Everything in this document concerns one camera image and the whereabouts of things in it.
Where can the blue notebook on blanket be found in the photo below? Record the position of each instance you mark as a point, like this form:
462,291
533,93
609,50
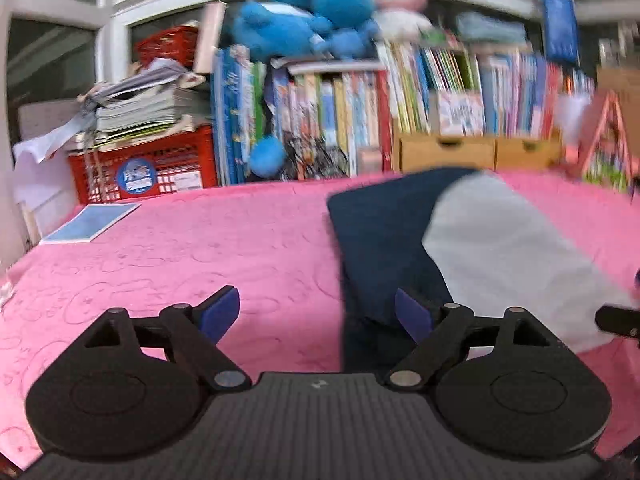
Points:
89,223

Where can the wooden drawer organizer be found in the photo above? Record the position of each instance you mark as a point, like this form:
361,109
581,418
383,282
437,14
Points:
421,151

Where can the pocket label printer box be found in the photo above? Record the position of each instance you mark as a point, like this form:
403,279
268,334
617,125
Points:
460,113

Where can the red plastic crate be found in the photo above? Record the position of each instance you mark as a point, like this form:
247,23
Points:
155,160

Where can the stack of papers and books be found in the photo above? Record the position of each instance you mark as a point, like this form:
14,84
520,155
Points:
161,95

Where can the folded light blue cloth stack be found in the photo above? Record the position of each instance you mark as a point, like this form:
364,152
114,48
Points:
477,27

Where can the row of colourful books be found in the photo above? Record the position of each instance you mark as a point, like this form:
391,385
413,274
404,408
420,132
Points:
521,91

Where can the pink white bunny plush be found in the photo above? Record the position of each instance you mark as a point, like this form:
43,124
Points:
400,0

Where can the blue Doraemon plush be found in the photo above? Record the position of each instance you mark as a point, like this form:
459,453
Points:
314,85

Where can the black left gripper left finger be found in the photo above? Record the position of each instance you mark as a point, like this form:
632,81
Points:
173,352

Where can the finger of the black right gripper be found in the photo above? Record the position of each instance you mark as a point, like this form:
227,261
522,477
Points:
619,321

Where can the navy white zip jacket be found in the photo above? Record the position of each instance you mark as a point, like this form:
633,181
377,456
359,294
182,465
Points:
558,249

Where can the pink toy abacus frame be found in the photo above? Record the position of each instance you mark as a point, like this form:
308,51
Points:
602,153

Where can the miniature bicycle model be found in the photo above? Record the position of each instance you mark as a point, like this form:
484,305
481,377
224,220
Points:
327,162

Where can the brown cardboard box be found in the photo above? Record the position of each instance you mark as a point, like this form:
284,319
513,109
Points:
625,81

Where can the blue cardboard box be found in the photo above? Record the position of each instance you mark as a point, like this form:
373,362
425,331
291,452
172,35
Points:
560,31

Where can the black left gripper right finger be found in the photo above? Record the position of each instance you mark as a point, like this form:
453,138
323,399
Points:
445,334

